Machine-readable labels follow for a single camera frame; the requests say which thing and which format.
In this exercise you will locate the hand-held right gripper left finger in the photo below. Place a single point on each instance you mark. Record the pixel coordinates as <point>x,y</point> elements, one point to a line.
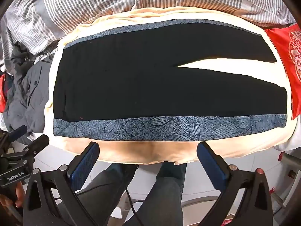
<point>85,161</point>

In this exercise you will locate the grey jacket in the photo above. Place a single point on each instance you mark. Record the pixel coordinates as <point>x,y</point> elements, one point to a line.
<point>30,94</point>

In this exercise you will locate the person's left hand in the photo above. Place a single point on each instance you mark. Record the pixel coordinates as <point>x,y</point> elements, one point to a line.
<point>19,193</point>

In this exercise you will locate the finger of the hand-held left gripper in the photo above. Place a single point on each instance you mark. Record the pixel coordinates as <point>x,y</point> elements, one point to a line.
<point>37,143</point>
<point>18,130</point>

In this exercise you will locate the red embroidered pillow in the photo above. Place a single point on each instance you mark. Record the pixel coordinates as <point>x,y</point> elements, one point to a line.
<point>281,49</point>

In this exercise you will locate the person's left leg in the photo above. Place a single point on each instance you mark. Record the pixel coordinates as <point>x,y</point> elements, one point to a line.
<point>110,188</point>

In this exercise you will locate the black pants with blue trim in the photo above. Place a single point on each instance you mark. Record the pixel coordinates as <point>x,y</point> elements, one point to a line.
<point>141,75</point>

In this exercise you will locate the small red cloth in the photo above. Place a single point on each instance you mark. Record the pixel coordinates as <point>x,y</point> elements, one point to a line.
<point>1,94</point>

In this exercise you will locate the metal rack frame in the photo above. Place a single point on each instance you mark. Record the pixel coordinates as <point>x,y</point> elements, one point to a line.
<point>285,169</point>

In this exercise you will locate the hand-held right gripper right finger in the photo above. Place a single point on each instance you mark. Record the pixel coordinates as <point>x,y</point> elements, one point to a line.
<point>211,163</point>

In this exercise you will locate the grey striped duvet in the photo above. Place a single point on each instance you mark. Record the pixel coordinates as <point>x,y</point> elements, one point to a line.
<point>82,4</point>

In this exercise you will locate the cream bed sheet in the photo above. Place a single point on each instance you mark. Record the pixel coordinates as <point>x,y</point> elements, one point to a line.
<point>164,151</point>

